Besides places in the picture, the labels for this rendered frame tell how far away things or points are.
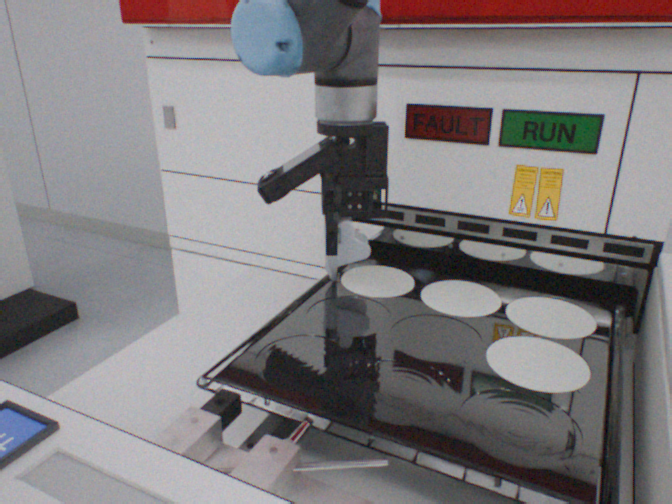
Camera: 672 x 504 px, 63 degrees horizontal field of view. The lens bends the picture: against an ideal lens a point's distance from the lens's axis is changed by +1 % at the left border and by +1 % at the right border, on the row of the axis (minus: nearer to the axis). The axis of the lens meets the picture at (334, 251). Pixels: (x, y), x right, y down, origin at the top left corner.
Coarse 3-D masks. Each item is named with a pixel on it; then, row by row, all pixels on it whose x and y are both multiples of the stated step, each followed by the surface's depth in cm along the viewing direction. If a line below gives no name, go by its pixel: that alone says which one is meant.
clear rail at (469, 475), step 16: (208, 384) 53; (224, 384) 52; (256, 400) 50; (272, 400) 50; (288, 416) 49; (304, 416) 48; (320, 416) 48; (336, 432) 47; (352, 432) 46; (368, 448) 46; (384, 448) 45; (400, 448) 45; (416, 448) 44; (416, 464) 44; (432, 464) 43; (448, 464) 43; (464, 464) 43; (464, 480) 42; (480, 480) 42; (512, 496) 41; (528, 496) 40; (544, 496) 40
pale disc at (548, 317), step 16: (512, 304) 68; (528, 304) 68; (544, 304) 68; (560, 304) 68; (512, 320) 64; (528, 320) 64; (544, 320) 64; (560, 320) 64; (576, 320) 64; (592, 320) 64; (560, 336) 61; (576, 336) 61
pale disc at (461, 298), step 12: (432, 288) 72; (444, 288) 72; (456, 288) 72; (468, 288) 72; (480, 288) 72; (432, 300) 69; (444, 300) 69; (456, 300) 69; (468, 300) 69; (480, 300) 69; (492, 300) 69; (444, 312) 66; (456, 312) 66; (468, 312) 66; (480, 312) 66
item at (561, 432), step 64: (320, 320) 64; (384, 320) 65; (448, 320) 65; (256, 384) 53; (320, 384) 53; (384, 384) 53; (448, 384) 53; (512, 384) 53; (448, 448) 45; (512, 448) 45; (576, 448) 45
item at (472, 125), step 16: (416, 112) 75; (432, 112) 74; (448, 112) 73; (464, 112) 72; (480, 112) 71; (416, 128) 76; (432, 128) 75; (448, 128) 74; (464, 128) 73; (480, 128) 72
